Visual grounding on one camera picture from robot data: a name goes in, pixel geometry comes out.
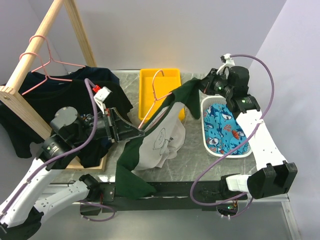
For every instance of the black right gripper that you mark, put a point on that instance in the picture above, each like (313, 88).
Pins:
(206, 84)

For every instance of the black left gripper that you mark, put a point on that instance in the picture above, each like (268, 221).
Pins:
(117, 128)

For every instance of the green and white t shirt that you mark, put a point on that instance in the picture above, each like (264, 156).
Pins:
(164, 136)

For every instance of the yellow plastic tray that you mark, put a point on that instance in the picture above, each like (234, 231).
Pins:
(163, 85)

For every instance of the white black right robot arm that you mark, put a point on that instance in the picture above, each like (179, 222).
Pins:
(274, 175)

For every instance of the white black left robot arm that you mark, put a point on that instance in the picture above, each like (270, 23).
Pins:
(23, 213)

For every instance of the black daisy t shirt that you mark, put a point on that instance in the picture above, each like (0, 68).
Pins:
(46, 104)

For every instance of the dark navy t shirt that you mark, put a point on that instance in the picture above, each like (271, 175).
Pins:
(93, 73)

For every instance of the blue shark print cloth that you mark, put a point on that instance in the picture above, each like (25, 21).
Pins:
(222, 133)

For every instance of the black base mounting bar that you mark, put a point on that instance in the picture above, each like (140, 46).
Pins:
(170, 195)

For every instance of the wooden clothes rack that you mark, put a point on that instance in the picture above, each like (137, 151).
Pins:
(10, 92)

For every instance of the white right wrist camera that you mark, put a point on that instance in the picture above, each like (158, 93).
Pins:
(227, 62)

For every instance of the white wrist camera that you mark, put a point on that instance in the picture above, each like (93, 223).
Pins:
(101, 93)
(227, 62)

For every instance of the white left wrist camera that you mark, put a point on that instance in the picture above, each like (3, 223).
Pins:
(101, 93)

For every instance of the pink wire hanger front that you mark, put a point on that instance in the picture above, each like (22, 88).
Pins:
(47, 76)

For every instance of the aluminium rail frame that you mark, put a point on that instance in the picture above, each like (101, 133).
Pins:
(177, 219)

